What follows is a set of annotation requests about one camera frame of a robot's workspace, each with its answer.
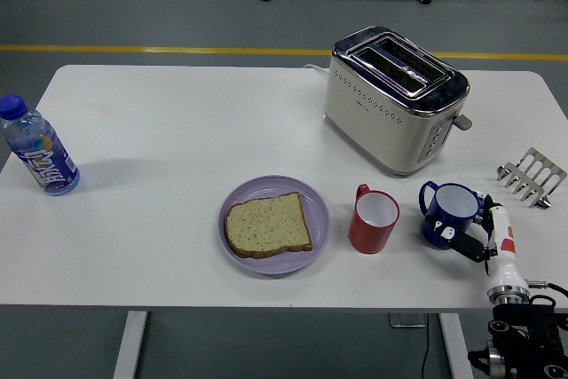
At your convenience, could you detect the robot right hand white shell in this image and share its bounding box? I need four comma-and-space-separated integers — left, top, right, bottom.
425, 192, 529, 294

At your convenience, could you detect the blue enamel mug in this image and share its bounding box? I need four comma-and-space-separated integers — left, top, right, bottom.
418, 180, 483, 251

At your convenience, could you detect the slice of toast bread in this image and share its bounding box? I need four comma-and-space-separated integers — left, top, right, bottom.
224, 191, 314, 260

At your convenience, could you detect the white table leg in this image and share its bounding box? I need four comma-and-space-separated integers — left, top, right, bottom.
112, 310, 149, 379
438, 312, 475, 379

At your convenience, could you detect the steel toast rack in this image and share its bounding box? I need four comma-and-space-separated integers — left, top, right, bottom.
495, 146, 568, 210

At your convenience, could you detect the grey floor socket box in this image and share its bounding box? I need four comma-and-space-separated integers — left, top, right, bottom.
389, 312, 427, 329

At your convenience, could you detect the red enamel mug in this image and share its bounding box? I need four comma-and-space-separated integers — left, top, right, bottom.
347, 182, 401, 256

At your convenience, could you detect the purple round plate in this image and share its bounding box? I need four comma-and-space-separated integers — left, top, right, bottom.
217, 174, 332, 277

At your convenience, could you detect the cream and chrome toaster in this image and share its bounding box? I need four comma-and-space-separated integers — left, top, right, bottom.
322, 25, 474, 178

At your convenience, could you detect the blue-capped drink bottle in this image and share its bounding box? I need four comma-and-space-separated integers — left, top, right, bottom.
0, 93, 82, 197

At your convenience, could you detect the black cable under table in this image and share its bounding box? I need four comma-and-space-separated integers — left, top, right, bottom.
420, 312, 432, 379

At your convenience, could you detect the white toaster power cord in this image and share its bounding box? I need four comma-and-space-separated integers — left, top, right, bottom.
303, 62, 330, 81

